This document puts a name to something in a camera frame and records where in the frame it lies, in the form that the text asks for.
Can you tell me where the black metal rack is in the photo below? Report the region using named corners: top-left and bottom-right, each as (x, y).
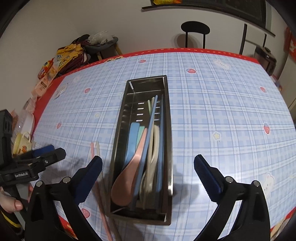
top-left (239, 23), bottom-right (267, 56)

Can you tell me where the red cloth on refrigerator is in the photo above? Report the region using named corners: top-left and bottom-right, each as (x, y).
top-left (283, 27), bottom-right (296, 61)

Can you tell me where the pink soup spoon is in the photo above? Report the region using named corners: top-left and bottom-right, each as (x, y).
top-left (111, 128), bottom-right (147, 206)

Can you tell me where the white paper label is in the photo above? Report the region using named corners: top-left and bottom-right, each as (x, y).
top-left (53, 84), bottom-right (68, 99)

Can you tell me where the black round stool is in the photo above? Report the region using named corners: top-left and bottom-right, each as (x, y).
top-left (181, 21), bottom-right (210, 49)

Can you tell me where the yellow snack packet on sill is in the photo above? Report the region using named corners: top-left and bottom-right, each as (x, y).
top-left (152, 0), bottom-right (182, 5)

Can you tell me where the steel perforated utensil tray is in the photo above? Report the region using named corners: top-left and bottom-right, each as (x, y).
top-left (107, 75), bottom-right (173, 225)

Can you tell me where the cream cartoon mug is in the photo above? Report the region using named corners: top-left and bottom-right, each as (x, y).
top-left (13, 132), bottom-right (32, 155)

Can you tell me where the beige soup spoon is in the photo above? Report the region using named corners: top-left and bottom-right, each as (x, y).
top-left (139, 125), bottom-right (160, 209)

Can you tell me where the person's left hand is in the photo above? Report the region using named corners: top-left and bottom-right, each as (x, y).
top-left (1, 187), bottom-right (23, 213)

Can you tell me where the yellow snack bags pile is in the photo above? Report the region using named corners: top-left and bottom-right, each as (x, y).
top-left (38, 44), bottom-right (88, 79)

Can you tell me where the clear plastic container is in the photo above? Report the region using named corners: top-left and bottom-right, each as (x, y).
top-left (12, 109), bottom-right (35, 140)

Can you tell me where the blue plaid table mat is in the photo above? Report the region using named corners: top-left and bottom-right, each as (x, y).
top-left (34, 50), bottom-right (295, 240)

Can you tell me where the dark window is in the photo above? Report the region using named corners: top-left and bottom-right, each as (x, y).
top-left (142, 0), bottom-right (275, 37)

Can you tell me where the green soup spoon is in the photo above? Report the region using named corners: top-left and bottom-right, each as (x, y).
top-left (136, 126), bottom-right (145, 148)

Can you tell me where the wooden stool with bags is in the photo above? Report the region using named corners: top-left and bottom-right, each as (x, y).
top-left (81, 31), bottom-right (122, 62)

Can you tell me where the brown rice cooker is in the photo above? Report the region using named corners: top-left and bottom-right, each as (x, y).
top-left (253, 46), bottom-right (276, 76)

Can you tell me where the blue soup spoon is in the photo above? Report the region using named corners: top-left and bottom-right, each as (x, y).
top-left (123, 122), bottom-right (140, 169)

